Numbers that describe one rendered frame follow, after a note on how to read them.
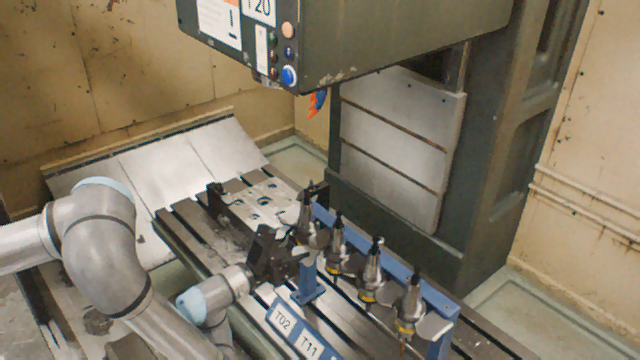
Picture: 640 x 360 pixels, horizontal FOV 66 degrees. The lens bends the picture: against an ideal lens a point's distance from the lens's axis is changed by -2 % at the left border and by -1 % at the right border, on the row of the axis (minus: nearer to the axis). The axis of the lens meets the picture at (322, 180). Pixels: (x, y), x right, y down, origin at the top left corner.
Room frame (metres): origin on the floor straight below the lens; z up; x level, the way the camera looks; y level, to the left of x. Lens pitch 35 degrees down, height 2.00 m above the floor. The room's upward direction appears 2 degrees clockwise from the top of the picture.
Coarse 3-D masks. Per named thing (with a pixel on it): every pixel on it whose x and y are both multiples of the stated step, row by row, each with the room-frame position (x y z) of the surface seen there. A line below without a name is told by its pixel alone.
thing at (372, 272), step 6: (378, 252) 0.77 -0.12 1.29; (366, 258) 0.77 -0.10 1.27; (372, 258) 0.76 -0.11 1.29; (378, 258) 0.76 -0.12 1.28; (366, 264) 0.76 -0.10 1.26; (372, 264) 0.75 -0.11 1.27; (378, 264) 0.76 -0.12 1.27; (366, 270) 0.76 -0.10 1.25; (372, 270) 0.75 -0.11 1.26; (378, 270) 0.75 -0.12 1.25; (366, 276) 0.75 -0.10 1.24; (372, 276) 0.75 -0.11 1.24; (378, 276) 0.75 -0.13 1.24; (372, 282) 0.75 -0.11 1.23
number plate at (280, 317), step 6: (282, 306) 0.91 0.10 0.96; (276, 312) 0.90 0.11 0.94; (282, 312) 0.89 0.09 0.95; (288, 312) 0.89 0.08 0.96; (270, 318) 0.90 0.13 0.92; (276, 318) 0.89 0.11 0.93; (282, 318) 0.88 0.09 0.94; (288, 318) 0.87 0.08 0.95; (294, 318) 0.87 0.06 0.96; (276, 324) 0.88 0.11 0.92; (282, 324) 0.87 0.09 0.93; (288, 324) 0.86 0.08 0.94; (294, 324) 0.86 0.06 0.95; (282, 330) 0.86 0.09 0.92; (288, 330) 0.85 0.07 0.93
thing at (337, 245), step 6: (336, 228) 0.84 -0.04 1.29; (342, 228) 0.84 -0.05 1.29; (330, 234) 0.85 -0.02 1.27; (336, 234) 0.84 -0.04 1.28; (342, 234) 0.84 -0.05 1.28; (330, 240) 0.84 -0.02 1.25; (336, 240) 0.83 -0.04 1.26; (342, 240) 0.84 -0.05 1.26; (330, 246) 0.84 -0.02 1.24; (336, 246) 0.83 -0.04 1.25; (342, 246) 0.83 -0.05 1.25; (330, 252) 0.83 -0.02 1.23; (336, 252) 0.83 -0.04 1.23; (342, 252) 0.83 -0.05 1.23
